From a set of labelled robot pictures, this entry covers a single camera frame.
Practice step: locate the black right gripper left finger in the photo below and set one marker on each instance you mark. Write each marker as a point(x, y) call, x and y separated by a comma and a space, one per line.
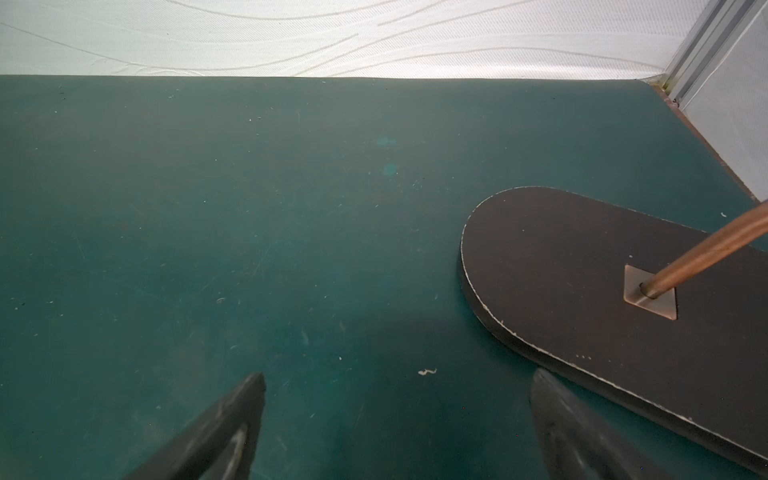
point(221, 443)

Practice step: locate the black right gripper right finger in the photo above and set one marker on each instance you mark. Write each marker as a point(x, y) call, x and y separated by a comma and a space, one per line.
point(576, 443)

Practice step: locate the copper curled hook stand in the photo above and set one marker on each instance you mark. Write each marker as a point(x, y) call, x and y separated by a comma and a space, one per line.
point(656, 292)

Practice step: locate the dark oval stand base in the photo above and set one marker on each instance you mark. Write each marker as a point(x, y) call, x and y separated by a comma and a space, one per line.
point(546, 271)

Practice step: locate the green mat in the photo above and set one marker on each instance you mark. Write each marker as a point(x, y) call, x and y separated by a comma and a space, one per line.
point(163, 238)

